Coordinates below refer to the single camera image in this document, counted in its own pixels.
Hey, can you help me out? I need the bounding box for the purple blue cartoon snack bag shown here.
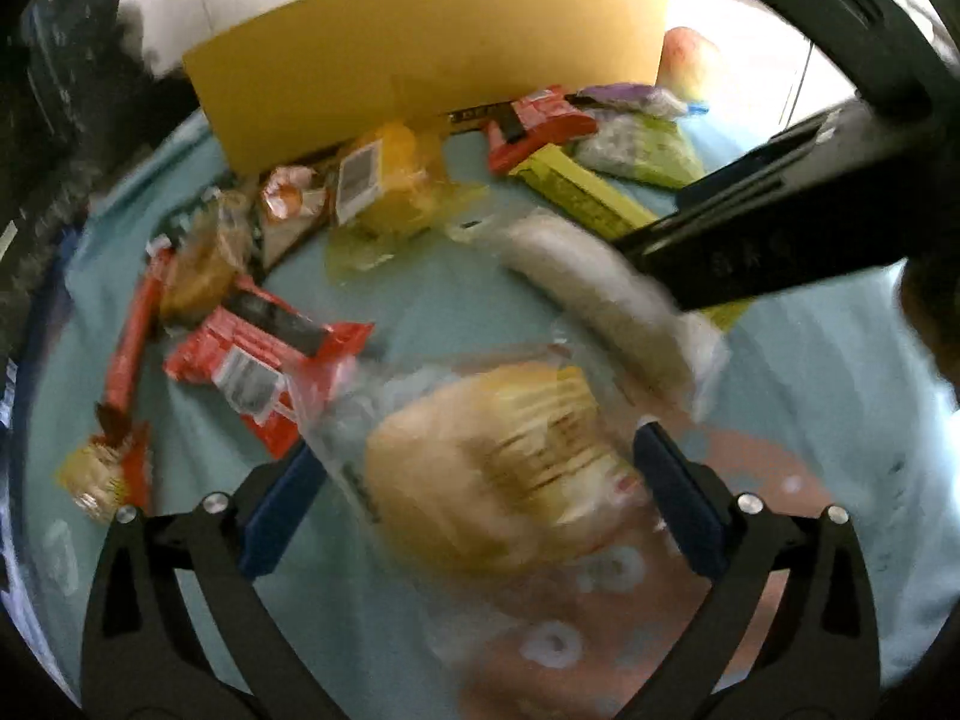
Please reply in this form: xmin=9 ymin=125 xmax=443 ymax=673
xmin=568 ymin=83 xmax=709 ymax=121

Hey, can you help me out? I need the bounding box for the long red chocolate bar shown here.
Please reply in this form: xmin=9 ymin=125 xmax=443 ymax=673
xmin=96 ymin=242 xmax=174 ymax=433

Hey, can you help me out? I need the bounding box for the yellow-green long snack bar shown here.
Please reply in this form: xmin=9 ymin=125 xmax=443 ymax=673
xmin=508 ymin=143 xmax=752 ymax=332

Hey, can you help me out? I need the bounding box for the clear bag yellow bread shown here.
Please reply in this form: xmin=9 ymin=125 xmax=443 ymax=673
xmin=285 ymin=343 xmax=651 ymax=580

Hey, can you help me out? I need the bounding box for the small yellow red snack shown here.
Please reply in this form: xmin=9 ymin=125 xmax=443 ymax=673
xmin=55 ymin=422 xmax=153 ymax=523

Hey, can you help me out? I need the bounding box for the green white snack bag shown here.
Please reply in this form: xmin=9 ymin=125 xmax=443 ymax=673
xmin=571 ymin=110 xmax=706 ymax=190

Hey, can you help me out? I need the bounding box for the peach fruit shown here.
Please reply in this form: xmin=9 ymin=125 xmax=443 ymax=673
xmin=658 ymin=26 xmax=718 ymax=103

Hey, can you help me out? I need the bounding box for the white long wafer pack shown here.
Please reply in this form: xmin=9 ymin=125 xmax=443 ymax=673
xmin=446 ymin=210 xmax=731 ymax=421

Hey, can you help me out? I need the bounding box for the teal tablecloth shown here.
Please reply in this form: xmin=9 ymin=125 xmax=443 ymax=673
xmin=16 ymin=115 xmax=958 ymax=718

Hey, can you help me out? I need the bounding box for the red snack pack with barcode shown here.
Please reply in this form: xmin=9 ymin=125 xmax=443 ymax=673
xmin=164 ymin=278 xmax=374 ymax=460

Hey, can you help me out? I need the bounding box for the red black snack pack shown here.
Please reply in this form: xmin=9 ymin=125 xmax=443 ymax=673
xmin=485 ymin=85 xmax=599 ymax=176

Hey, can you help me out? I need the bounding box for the clear bag brown pastry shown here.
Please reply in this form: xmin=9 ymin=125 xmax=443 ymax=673
xmin=160 ymin=188 xmax=254 ymax=327

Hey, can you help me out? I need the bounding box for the yellow cardboard box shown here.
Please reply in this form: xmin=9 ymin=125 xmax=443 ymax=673
xmin=184 ymin=0 xmax=667 ymax=174

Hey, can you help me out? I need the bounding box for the yellow snack bag with barcode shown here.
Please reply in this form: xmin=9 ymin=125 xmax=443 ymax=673
xmin=325 ymin=117 xmax=487 ymax=283

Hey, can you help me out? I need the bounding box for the small orange white snack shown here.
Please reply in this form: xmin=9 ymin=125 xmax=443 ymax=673
xmin=257 ymin=166 xmax=329 ymax=271

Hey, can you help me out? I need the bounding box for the dark carved wooden furniture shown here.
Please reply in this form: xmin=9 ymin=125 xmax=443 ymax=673
xmin=0 ymin=0 xmax=200 ymax=421

